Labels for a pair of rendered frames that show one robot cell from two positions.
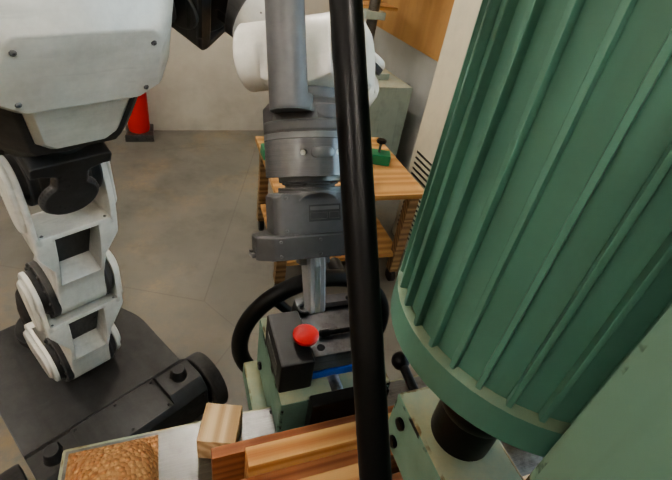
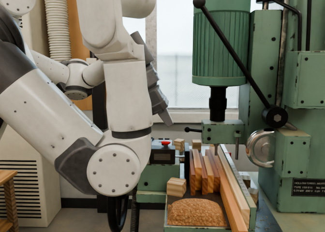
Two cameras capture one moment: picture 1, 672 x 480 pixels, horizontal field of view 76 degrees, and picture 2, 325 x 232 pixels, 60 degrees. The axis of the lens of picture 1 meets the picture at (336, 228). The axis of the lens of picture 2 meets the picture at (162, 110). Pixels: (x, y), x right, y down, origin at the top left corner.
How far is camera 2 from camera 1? 0.79 m
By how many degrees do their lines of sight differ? 61
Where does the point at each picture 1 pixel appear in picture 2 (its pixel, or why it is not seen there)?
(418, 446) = (217, 126)
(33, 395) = not seen: outside the picture
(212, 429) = (179, 182)
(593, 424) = (254, 62)
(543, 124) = (231, 31)
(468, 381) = (235, 77)
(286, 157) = (153, 77)
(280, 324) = (155, 147)
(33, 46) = not seen: hidden behind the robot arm
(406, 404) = (207, 123)
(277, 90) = (150, 56)
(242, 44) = not seen: hidden behind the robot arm
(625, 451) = (258, 61)
